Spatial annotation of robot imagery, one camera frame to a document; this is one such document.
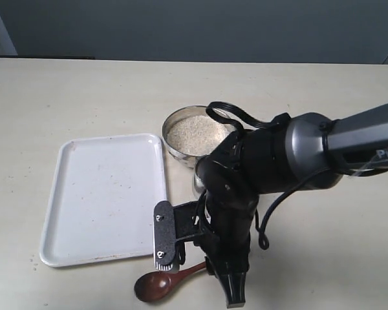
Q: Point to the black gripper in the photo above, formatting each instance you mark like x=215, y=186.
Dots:
x=229, y=204

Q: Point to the brown wooden spoon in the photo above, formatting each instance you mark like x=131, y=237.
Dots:
x=155, y=286

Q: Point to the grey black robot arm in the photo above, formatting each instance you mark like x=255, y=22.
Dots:
x=260, y=164

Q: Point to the steel cup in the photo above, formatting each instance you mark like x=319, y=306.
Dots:
x=197, y=185

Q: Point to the steel bowl of rice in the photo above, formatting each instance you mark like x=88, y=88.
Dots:
x=189, y=134

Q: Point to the white rectangular tray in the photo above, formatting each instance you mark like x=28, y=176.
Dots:
x=102, y=199

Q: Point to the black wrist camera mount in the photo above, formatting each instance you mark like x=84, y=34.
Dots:
x=173, y=226

